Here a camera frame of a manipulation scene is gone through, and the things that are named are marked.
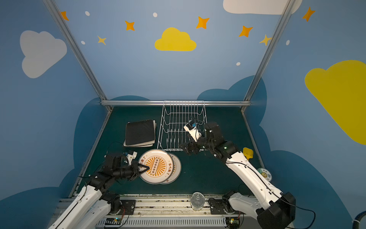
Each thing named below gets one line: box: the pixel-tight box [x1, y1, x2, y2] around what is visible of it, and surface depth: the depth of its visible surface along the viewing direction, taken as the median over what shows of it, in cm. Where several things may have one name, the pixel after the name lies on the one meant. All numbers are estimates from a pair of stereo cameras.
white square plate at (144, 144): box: [122, 119, 157, 148], surface depth 98 cm
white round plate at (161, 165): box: [138, 149, 174, 185], surface depth 79 cm
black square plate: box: [124, 119, 155, 146], surface depth 104 cm
